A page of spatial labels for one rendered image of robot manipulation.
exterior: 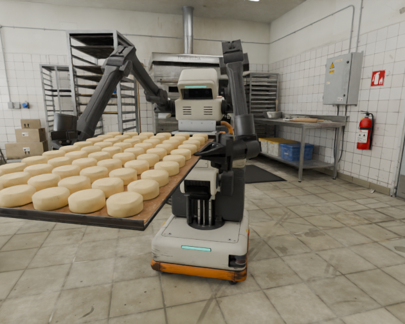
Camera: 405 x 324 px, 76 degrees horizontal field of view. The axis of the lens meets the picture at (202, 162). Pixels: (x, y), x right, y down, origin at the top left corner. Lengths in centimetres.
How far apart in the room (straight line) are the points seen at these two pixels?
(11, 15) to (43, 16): 53
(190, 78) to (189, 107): 17
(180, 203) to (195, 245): 40
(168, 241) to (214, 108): 88
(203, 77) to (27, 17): 518
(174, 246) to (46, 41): 516
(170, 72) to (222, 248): 379
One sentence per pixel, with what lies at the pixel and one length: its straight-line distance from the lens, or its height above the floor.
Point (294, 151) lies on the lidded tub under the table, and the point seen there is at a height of 40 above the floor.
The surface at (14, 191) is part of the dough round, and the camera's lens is 50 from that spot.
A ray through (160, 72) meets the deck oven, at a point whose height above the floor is 172.
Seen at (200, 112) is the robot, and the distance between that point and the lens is 153.
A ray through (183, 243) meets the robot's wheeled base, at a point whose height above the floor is 27.
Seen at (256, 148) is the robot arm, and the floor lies 99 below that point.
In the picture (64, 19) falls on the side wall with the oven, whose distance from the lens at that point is 623.
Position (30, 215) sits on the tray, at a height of 96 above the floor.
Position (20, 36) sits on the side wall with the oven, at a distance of 634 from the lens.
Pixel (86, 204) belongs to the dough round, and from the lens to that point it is 40.
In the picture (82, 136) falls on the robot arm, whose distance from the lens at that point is 102.
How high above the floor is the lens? 110
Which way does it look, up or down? 12 degrees down
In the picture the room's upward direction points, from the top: straight up
